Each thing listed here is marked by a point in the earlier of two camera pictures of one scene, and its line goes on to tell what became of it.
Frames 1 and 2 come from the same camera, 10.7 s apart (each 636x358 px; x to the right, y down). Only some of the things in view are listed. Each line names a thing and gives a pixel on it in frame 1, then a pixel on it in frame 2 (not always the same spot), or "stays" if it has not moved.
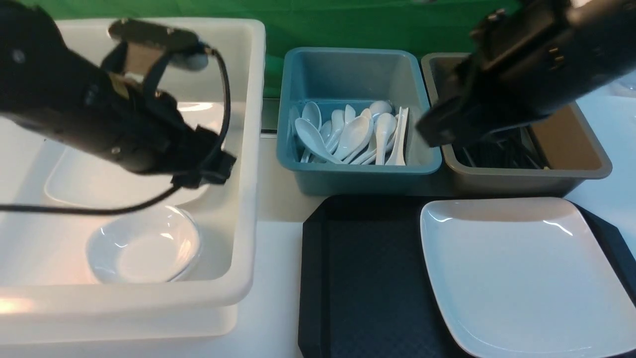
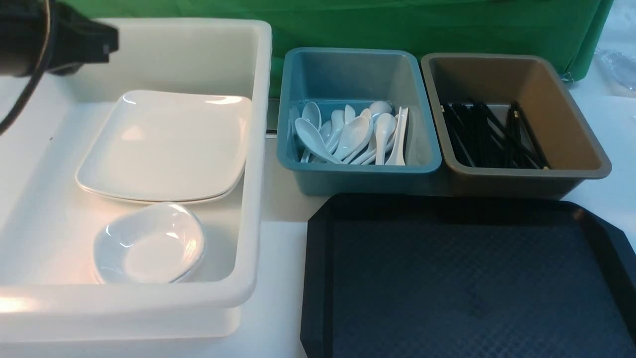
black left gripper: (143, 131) to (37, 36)
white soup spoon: (355, 133) stays
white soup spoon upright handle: (397, 158) stays
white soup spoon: (384, 124) stays
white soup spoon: (312, 139) stays
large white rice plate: (521, 277) to (169, 145)
